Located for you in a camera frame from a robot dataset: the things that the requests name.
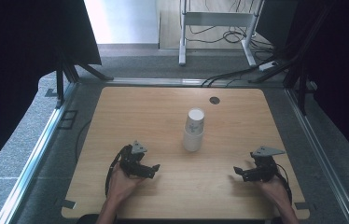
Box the black tripod stand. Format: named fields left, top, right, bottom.
left=54, top=50, right=115, bottom=109

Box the white power strip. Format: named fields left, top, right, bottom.
left=258, top=61, right=279, bottom=72

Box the person's left hand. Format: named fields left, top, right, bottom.
left=106, top=162, right=147, bottom=203

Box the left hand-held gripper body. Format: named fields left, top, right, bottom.
left=119, top=140, right=148, bottom=179

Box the black metal stand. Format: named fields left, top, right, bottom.
left=248, top=4, right=333, bottom=117

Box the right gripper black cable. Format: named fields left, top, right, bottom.
left=274, top=162, right=294, bottom=207

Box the black looped floor cable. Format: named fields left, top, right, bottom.
left=185, top=24, right=249, bottom=45

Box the person's right hand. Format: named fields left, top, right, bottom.
left=257, top=175, right=290, bottom=210

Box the black cable bundle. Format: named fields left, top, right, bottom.
left=201, top=55, right=277, bottom=89

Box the aluminium floor rail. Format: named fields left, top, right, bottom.
left=0, top=81, right=77, bottom=224
left=284, top=88, right=349, bottom=224
left=105, top=77, right=249, bottom=89

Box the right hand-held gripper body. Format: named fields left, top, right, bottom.
left=249, top=146, right=286, bottom=183

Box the white paper cup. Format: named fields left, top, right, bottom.
left=184, top=107, right=205, bottom=135
left=182, top=125, right=204, bottom=153

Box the white metal desk frame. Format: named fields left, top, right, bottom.
left=177, top=0, right=265, bottom=67

